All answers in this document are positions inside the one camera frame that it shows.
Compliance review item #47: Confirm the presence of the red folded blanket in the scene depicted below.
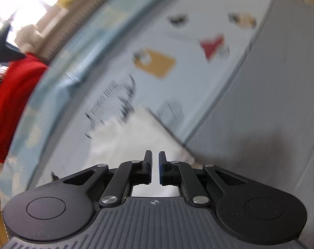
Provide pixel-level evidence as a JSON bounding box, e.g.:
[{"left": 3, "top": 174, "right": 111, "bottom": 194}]
[{"left": 0, "top": 52, "right": 48, "bottom": 163}]

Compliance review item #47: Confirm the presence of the white plush toy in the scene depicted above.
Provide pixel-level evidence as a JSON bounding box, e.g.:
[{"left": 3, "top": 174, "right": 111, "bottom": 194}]
[{"left": 14, "top": 24, "right": 46, "bottom": 58}]

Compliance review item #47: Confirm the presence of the printed deer bed sheet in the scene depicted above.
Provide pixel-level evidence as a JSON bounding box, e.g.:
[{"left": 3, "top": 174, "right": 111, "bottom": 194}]
[{"left": 32, "top": 0, "right": 273, "bottom": 186}]

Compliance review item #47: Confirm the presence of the dark teal shark plush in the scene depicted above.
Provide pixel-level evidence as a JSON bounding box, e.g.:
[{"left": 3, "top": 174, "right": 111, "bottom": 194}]
[{"left": 0, "top": 21, "right": 25, "bottom": 64}]

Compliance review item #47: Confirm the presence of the white long-sleeve shirt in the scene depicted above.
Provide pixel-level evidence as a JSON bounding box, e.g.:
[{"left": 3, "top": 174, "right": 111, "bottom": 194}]
[{"left": 84, "top": 107, "right": 202, "bottom": 197}]

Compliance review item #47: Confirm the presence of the light blue patterned cloth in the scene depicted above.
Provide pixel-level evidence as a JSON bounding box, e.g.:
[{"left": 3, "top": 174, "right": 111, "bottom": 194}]
[{"left": 0, "top": 0, "right": 158, "bottom": 208}]

